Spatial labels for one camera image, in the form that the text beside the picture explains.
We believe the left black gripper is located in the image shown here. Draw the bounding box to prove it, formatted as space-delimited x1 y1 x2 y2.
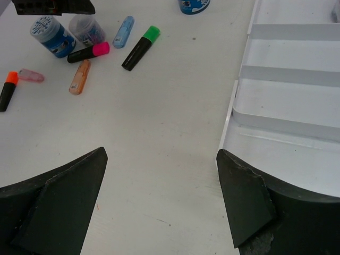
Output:
12 0 95 15

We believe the clear jar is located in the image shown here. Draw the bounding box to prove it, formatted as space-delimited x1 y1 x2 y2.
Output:
69 14 106 47

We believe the orange cap black highlighter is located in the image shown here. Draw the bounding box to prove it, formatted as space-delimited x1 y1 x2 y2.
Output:
0 72 19 112

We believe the white compartment tray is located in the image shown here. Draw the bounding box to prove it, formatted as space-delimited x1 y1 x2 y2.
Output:
219 1 339 197

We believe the pink correction tape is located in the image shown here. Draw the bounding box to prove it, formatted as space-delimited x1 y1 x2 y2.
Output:
18 69 45 83

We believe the green cap black highlighter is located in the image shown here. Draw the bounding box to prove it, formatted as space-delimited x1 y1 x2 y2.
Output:
122 25 160 71

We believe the pink cap black highlighter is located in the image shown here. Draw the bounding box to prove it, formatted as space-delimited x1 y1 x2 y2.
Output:
67 42 110 63

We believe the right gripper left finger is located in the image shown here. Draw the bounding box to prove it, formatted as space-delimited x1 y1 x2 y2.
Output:
1 147 108 254

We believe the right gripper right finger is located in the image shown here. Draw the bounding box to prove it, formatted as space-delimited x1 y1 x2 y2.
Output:
216 149 339 254

